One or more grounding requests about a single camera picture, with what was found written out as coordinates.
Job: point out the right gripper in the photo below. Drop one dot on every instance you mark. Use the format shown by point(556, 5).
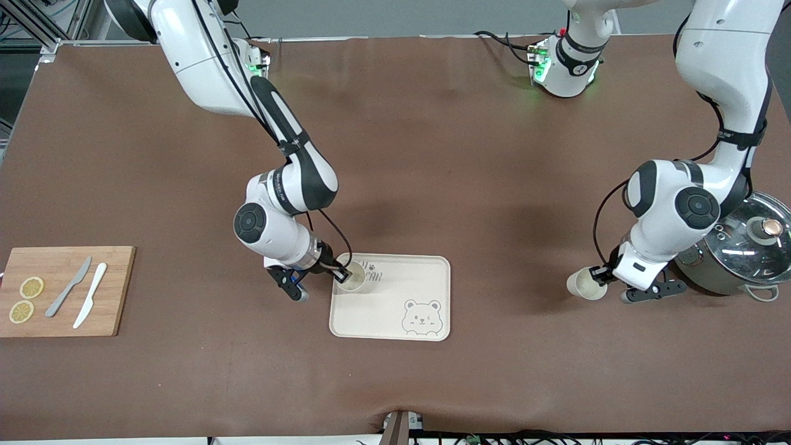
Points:
point(328, 268)

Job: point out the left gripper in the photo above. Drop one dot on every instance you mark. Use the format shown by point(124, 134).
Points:
point(609, 272)

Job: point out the white plastic cup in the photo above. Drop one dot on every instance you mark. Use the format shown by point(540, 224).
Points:
point(584, 285)
point(353, 281)

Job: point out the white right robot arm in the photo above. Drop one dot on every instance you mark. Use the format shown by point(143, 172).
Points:
point(210, 68)

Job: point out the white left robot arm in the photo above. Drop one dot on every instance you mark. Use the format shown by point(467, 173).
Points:
point(717, 62)

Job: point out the cream bear print tray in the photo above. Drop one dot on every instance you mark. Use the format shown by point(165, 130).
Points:
point(395, 303)

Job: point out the grey-green electric cooking pot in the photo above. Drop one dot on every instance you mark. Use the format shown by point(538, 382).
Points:
point(723, 281)

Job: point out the brown table mat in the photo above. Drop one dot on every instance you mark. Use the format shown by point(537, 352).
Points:
point(432, 154)

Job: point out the glass pot lid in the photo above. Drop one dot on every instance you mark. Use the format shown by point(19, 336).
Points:
point(754, 244)

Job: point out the white plastic knife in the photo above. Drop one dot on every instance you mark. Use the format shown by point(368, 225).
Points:
point(90, 296)

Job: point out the grey plastic knife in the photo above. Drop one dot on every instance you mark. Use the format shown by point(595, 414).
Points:
point(69, 287)

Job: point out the wooden cutting board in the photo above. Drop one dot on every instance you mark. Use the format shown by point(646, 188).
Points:
point(68, 321)

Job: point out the dried lemon slice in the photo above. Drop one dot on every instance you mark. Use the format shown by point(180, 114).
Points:
point(21, 311)
point(32, 287)

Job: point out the camera mount post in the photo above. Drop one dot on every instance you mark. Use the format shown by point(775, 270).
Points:
point(398, 429)

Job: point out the aluminium frame profile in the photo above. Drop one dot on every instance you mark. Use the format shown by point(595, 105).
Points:
point(37, 25)

